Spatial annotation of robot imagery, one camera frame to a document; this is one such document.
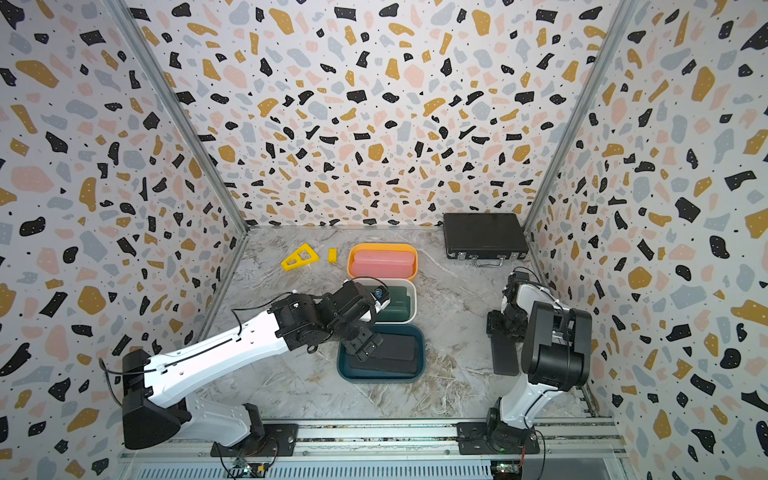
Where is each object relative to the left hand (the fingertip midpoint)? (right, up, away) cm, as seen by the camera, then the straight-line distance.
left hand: (371, 327), depth 72 cm
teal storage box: (-8, -14, +7) cm, 18 cm away
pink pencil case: (+1, +14, +33) cm, 36 cm away
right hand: (+39, -7, +21) cm, 45 cm away
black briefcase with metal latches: (+41, +24, +48) cm, 68 cm away
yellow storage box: (-1, +20, +45) cm, 49 cm away
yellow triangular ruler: (-33, +17, +41) cm, 55 cm away
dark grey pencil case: (+37, -12, +14) cm, 42 cm away
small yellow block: (-19, +17, +41) cm, 48 cm away
